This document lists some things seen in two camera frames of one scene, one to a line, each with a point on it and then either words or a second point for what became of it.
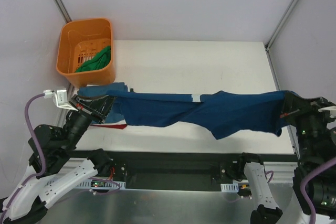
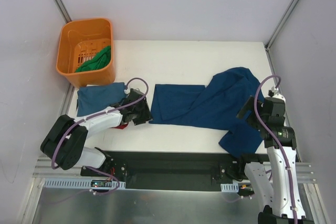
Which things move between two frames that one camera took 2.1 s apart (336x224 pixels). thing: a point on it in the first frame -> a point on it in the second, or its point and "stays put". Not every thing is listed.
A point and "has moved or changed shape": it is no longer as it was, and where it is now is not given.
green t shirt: (101, 60) stays put
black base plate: (180, 170) stays put
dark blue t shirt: (223, 114) has moved or changed shape
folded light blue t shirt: (116, 114) stays put
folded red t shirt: (119, 126) stays put
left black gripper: (91, 111) -> (142, 109)
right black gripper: (299, 112) -> (252, 116)
